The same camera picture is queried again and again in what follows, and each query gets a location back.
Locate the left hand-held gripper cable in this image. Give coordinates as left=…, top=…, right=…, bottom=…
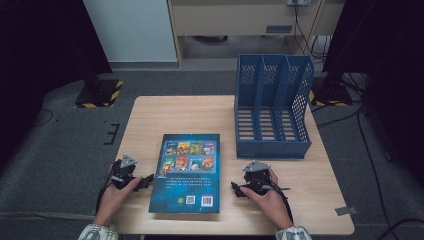
left=95, top=173, right=116, bottom=214

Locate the right hand-held gripper cable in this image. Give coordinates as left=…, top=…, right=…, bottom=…
left=256, top=178, right=295, bottom=224

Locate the grey vent grille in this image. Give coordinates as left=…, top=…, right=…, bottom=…
left=265, top=24, right=294, bottom=34

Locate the black curtain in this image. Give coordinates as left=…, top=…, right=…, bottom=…
left=0, top=0, right=113, bottom=168
left=323, top=0, right=424, bottom=188

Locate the hand-held gripper cable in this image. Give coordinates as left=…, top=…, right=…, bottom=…
left=256, top=178, right=295, bottom=224
left=95, top=173, right=116, bottom=214

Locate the black hanging cable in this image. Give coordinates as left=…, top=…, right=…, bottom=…
left=293, top=4, right=331, bottom=64

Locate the beige wooden desk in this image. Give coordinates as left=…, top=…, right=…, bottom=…
left=167, top=0, right=346, bottom=68

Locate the person's left hand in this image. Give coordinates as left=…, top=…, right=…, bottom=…
left=95, top=176, right=143, bottom=224

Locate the person's right hand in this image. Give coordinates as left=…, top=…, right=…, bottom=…
left=239, top=169, right=295, bottom=232

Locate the black stand with striped base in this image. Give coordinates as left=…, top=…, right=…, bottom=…
left=309, top=71, right=354, bottom=108
left=74, top=78, right=124, bottom=109

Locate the dark blue picture book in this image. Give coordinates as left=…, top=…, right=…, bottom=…
left=148, top=133, right=221, bottom=215

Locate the black floor cable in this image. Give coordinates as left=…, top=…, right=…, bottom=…
left=355, top=99, right=392, bottom=240
left=376, top=218, right=424, bottom=240
left=33, top=108, right=54, bottom=128
left=315, top=108, right=361, bottom=129

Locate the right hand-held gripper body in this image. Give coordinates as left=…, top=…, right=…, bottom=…
left=241, top=159, right=277, bottom=198

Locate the grey tape piece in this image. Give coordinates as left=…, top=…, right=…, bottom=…
left=334, top=206, right=358, bottom=217

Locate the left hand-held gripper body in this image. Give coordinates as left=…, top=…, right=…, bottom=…
left=109, top=153, right=142, bottom=191

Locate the blue plastic file rack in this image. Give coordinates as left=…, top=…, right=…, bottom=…
left=234, top=54, right=315, bottom=160

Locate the white partition panel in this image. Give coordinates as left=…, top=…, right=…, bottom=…
left=82, top=0, right=178, bottom=63

